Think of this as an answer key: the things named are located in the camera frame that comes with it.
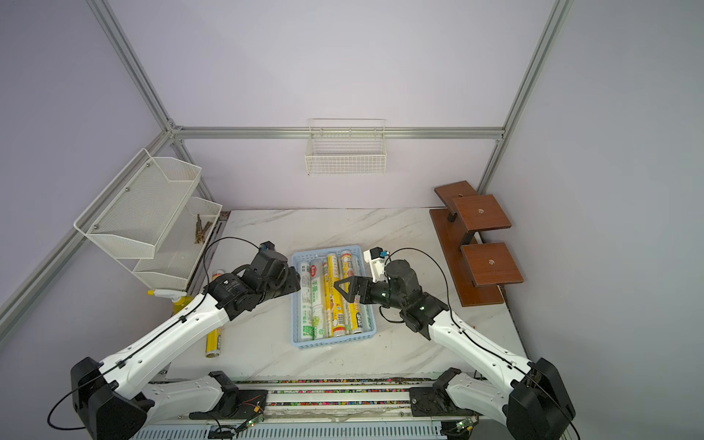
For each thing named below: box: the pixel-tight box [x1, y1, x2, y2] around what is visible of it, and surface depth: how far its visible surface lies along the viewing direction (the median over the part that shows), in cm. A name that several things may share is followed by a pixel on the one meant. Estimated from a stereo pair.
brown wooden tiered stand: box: [429, 180, 525, 308], surface depth 92 cm
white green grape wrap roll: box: [309, 259, 328, 341], surface depth 91 cm
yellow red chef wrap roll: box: [324, 253, 346, 338], surface depth 88 cm
